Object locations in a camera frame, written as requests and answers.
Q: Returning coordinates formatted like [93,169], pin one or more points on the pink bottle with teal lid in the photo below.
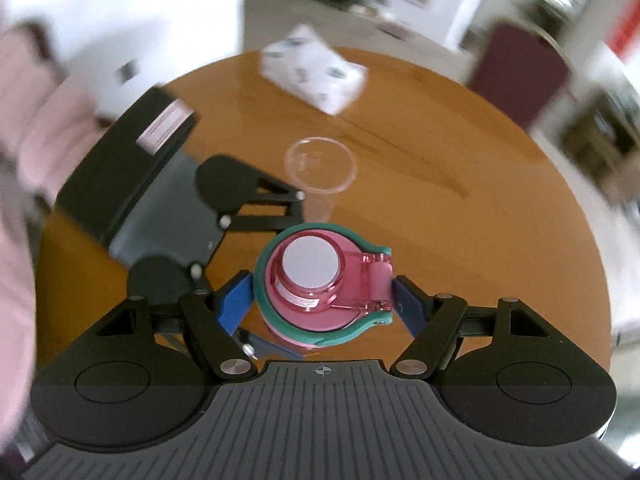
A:
[310,270]

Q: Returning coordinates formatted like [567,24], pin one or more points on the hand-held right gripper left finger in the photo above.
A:
[234,305]

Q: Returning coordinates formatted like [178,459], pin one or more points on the dark shelf unit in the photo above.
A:
[592,130]

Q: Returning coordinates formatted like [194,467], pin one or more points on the clear plastic cup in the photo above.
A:
[320,165]

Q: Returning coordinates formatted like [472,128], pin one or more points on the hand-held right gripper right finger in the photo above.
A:
[407,307]

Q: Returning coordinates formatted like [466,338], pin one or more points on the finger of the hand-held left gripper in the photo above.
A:
[270,222]
[252,341]

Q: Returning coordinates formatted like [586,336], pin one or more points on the white tissue packet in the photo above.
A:
[312,67]

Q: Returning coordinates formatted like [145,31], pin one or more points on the person's left forearm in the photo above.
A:
[55,125]

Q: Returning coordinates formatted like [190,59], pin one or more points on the maroon chair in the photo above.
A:
[520,80]

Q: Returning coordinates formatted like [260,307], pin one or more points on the person's pink clothing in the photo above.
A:
[11,310]

